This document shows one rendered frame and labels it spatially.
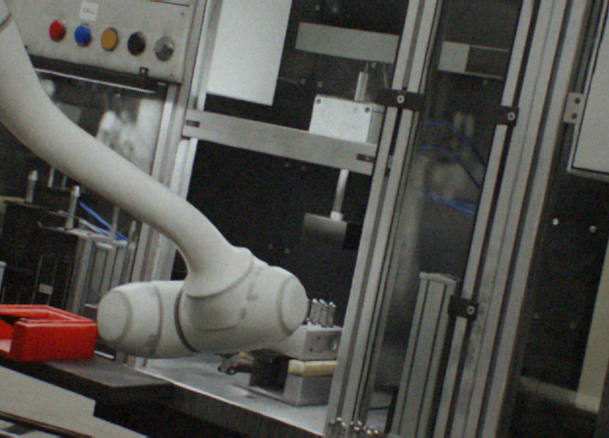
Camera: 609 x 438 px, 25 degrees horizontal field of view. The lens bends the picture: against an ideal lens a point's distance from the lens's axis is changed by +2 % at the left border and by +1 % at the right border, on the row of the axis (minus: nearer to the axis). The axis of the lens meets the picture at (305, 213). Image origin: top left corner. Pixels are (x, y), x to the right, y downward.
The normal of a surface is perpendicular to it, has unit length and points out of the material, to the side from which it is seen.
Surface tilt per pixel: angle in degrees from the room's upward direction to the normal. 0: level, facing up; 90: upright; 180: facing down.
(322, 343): 90
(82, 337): 90
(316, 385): 90
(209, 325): 121
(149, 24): 90
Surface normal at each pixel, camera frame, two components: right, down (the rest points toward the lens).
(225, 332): -0.38, 0.55
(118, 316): -0.47, -0.11
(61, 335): 0.80, 0.19
